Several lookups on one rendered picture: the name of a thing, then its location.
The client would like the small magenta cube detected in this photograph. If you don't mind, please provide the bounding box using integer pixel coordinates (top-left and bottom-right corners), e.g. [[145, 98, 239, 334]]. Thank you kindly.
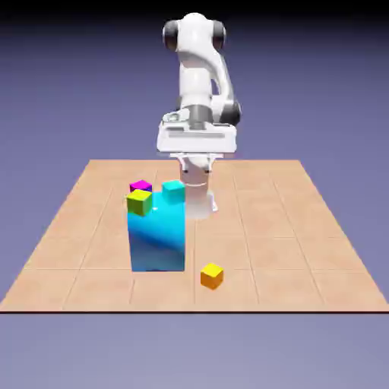
[[129, 179, 153, 195]]

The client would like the small cyan cube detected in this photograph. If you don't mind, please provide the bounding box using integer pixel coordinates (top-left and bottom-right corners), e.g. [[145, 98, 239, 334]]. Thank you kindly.
[[161, 179, 187, 205]]

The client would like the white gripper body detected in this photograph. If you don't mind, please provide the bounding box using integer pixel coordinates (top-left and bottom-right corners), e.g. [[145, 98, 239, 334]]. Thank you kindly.
[[156, 122, 239, 160]]

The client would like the small orange cube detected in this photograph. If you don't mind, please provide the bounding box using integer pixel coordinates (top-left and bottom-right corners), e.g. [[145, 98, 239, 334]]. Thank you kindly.
[[200, 262, 225, 291]]

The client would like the small yellow-green cube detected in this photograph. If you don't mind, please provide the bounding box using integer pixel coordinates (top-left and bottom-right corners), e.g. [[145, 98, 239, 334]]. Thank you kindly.
[[126, 188, 153, 217]]

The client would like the large cyan box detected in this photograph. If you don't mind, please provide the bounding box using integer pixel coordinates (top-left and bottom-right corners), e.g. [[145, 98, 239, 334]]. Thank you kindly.
[[127, 190, 187, 273]]

